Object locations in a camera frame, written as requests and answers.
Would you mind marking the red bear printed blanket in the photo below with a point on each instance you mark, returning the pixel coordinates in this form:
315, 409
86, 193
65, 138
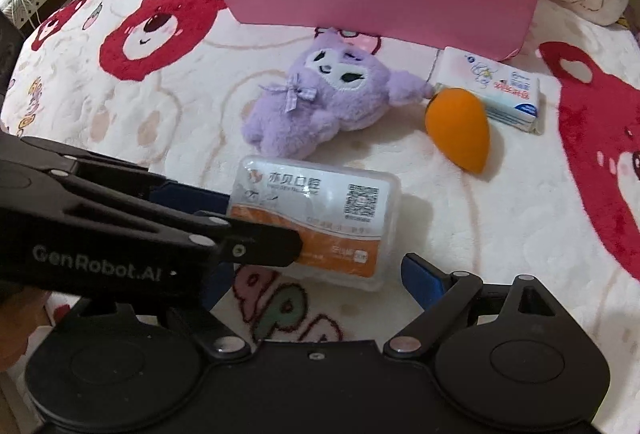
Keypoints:
175, 113

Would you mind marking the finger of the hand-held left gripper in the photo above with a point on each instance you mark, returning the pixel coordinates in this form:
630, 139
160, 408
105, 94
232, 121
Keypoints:
260, 245
195, 200

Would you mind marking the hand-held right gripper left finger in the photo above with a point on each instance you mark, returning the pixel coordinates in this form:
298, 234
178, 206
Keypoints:
220, 286

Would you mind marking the orange makeup sponge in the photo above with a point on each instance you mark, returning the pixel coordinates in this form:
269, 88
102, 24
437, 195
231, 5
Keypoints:
457, 128

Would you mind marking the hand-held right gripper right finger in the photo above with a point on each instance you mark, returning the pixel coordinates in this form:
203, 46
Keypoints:
425, 281

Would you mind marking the clear orange-label plastic case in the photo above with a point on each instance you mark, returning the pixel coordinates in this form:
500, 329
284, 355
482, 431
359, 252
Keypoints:
325, 194

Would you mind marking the small white tissue pack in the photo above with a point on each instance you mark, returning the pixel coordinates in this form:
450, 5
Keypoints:
500, 83

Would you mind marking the purple plush toy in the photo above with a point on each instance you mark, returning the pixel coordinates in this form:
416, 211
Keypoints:
310, 113

